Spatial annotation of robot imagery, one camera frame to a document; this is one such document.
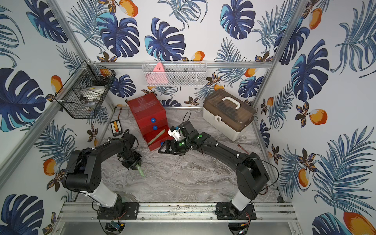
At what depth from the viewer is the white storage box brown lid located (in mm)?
918

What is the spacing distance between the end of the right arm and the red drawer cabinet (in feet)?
0.64

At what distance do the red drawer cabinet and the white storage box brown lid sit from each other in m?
0.33

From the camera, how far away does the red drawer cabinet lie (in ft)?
2.94

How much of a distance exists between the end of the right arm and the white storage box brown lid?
1.10ft

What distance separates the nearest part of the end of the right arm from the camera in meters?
0.65
